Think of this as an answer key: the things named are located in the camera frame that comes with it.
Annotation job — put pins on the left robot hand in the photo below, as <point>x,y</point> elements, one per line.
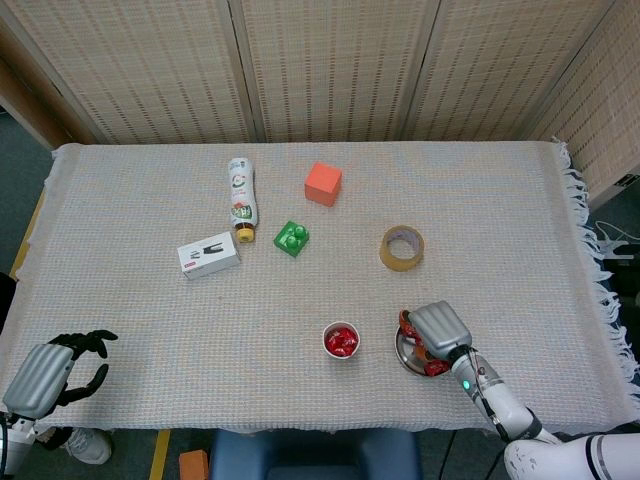
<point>37,375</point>

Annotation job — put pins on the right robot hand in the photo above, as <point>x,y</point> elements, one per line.
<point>442,327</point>

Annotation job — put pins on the red candy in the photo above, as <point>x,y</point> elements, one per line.
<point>409,331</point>
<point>350,337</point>
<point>334,342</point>

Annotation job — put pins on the pile of red candies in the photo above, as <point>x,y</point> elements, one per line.
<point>435,367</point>

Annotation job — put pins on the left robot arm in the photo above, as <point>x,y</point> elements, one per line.
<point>15,445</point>

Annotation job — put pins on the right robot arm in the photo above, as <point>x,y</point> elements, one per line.
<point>510,410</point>

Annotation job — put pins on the white paper cup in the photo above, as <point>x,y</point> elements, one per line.
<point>342,355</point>

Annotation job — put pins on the oval steel plate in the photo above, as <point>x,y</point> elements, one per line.
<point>407,357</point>

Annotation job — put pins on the yellow packing tape roll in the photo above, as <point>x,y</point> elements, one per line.
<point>400,265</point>

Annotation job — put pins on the black bulky object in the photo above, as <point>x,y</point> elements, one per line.
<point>6,300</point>

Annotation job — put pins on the white sneaker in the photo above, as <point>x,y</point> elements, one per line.
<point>92,445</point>

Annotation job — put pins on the beige woven tablecloth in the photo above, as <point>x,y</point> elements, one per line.
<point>150,310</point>

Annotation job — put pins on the green toy building block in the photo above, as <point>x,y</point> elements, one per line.
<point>287,245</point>

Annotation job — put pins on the dark blue seat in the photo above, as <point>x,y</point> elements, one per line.
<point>315,455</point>

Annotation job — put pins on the orange block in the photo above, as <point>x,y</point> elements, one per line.
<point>194,465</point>

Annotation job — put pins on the orange foam cube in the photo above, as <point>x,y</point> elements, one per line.
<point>322,185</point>

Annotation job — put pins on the white stand base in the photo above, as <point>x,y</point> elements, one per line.
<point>615,249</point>

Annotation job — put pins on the white stapler box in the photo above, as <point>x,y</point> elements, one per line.
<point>210,262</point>

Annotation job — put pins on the yellow capped drink bottle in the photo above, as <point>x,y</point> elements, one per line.
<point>242,200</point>

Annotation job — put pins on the woven folding screen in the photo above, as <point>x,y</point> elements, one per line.
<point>325,75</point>

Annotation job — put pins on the grey screen bracket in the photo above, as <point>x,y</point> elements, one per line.
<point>627,181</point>

